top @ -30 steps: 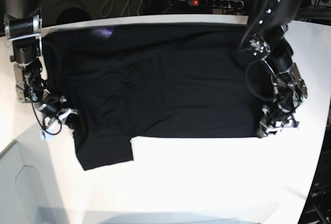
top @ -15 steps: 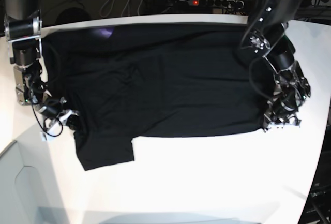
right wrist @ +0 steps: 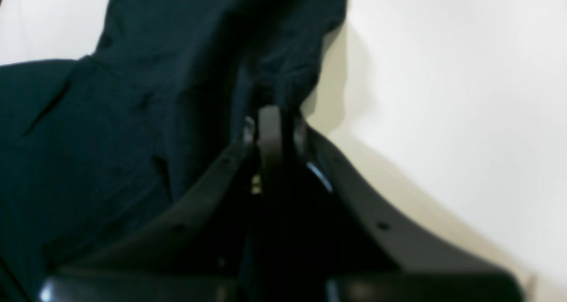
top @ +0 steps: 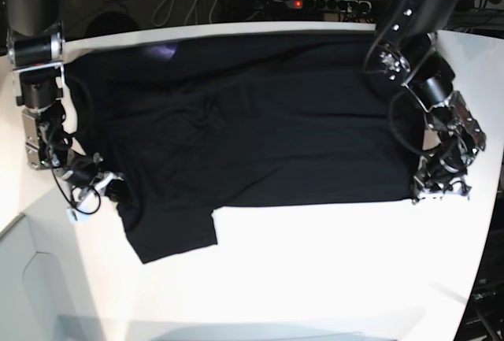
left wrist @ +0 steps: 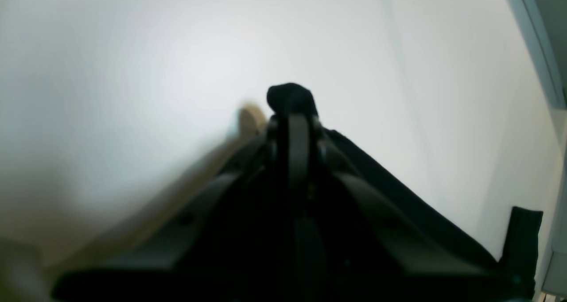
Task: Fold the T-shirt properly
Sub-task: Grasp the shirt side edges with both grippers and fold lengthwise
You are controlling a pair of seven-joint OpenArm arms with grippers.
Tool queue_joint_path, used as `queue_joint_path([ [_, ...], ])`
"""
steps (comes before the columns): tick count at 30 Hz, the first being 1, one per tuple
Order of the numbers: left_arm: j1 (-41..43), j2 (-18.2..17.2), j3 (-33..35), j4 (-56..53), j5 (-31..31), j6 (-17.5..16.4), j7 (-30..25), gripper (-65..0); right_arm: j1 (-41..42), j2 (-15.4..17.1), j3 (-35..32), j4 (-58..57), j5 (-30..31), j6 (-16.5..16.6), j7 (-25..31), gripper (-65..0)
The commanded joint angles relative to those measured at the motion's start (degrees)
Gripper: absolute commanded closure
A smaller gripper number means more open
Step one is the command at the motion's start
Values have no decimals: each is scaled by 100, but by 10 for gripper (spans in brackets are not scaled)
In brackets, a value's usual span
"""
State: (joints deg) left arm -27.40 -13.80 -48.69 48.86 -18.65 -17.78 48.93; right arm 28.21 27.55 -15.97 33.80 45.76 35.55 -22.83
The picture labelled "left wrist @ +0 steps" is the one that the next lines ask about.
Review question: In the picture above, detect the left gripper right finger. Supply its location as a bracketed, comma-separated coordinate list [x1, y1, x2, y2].
[288, 114, 524, 302]

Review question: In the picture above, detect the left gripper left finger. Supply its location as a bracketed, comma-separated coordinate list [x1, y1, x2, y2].
[53, 134, 284, 302]

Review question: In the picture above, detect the black T-shirt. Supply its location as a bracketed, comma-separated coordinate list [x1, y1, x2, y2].
[267, 83, 543, 301]

